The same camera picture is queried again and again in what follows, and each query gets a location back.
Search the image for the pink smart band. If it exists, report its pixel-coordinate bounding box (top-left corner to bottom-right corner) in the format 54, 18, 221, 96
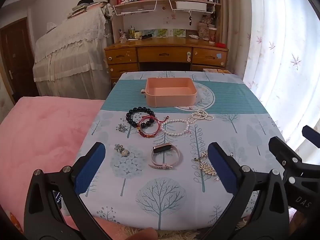
149, 142, 183, 170

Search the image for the brown wooden door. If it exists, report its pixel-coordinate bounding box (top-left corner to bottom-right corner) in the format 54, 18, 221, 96
0, 17, 39, 97

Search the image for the white wire rack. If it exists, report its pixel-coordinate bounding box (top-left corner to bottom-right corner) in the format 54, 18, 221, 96
112, 0, 158, 16
168, 0, 216, 16

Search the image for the gold pin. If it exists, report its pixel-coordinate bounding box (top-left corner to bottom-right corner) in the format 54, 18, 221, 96
194, 151, 208, 162

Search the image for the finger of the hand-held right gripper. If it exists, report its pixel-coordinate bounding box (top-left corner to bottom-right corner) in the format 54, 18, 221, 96
302, 125, 320, 143
268, 136, 304, 188

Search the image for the black bead bracelet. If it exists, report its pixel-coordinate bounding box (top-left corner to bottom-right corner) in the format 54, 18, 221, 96
126, 107, 155, 127

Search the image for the gold hair comb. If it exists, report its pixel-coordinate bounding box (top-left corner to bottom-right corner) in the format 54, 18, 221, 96
199, 164, 220, 178

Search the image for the white floral curtain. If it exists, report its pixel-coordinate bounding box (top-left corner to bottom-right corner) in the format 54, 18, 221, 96
225, 0, 320, 153

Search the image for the pink blanket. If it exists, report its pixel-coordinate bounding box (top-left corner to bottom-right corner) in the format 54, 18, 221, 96
0, 96, 105, 232

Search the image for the pile of flat books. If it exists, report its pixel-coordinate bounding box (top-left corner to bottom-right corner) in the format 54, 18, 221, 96
67, 1, 108, 19

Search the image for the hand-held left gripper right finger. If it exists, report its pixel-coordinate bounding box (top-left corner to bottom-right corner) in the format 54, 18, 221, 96
200, 142, 290, 240

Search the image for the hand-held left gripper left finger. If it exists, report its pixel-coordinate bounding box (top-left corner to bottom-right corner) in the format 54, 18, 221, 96
24, 142, 110, 240

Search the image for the wooden bookshelf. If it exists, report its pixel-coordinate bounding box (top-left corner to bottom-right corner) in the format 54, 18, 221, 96
109, 0, 223, 40

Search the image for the beige fuzzy cloth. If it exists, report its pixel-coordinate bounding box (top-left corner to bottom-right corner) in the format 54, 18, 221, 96
157, 217, 250, 240

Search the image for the floral paper bag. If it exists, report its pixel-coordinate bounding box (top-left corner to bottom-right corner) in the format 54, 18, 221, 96
198, 21, 210, 40

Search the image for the floral cloth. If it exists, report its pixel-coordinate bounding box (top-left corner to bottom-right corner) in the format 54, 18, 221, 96
103, 3, 113, 38

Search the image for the lace covered piano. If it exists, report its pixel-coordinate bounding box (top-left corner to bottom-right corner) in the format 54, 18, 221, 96
33, 6, 112, 99

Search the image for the pink plastic box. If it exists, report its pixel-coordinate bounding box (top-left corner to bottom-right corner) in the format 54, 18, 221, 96
140, 77, 198, 107

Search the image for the red cord bracelet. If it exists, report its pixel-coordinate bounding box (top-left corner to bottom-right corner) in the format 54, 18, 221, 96
138, 115, 170, 138

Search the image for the white pearl bracelet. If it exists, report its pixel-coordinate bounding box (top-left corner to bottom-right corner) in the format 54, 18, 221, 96
162, 110, 215, 137

